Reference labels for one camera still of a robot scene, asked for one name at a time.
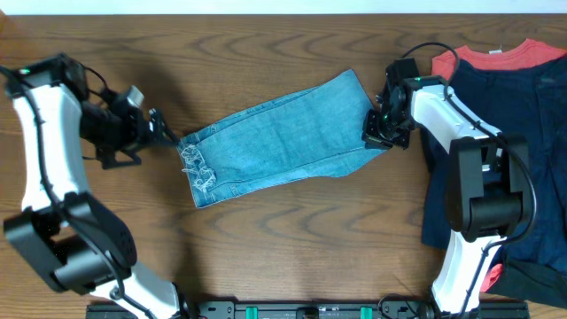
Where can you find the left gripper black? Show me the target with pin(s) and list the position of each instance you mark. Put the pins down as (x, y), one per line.
(137, 139)

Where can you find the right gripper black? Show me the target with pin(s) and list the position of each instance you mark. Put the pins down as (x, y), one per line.
(373, 138)

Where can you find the light blue denim jeans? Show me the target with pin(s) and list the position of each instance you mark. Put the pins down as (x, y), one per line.
(314, 132)

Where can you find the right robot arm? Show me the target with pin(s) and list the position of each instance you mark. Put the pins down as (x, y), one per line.
(488, 191)

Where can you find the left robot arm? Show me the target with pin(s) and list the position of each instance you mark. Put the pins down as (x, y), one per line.
(70, 239)

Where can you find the red t-shirt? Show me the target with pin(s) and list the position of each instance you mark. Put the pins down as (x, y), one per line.
(528, 54)

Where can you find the black garment under pile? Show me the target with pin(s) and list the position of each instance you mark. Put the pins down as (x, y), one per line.
(525, 280)

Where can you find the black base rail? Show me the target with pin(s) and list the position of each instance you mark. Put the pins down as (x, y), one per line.
(395, 308)

